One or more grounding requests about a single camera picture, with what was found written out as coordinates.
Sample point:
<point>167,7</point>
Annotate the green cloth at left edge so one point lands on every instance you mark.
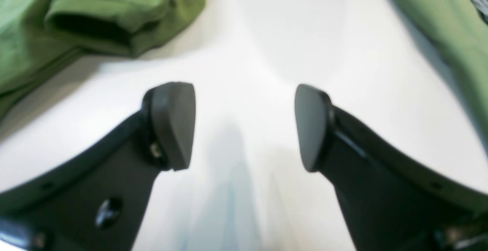
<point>459,35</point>

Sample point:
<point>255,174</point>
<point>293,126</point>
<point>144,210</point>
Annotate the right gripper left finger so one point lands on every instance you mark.
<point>97,200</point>

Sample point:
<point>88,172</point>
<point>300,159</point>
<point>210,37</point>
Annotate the green t-shirt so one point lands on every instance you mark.
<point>39,38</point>

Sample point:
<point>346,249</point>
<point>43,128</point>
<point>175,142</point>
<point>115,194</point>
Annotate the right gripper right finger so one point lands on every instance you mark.
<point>389,201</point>

